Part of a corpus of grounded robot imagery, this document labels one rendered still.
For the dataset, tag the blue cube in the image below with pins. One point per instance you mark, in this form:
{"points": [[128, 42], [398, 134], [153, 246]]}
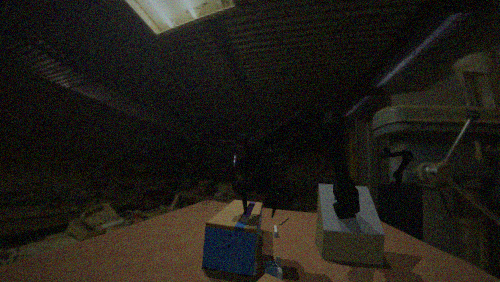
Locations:
{"points": [[271, 268]]}

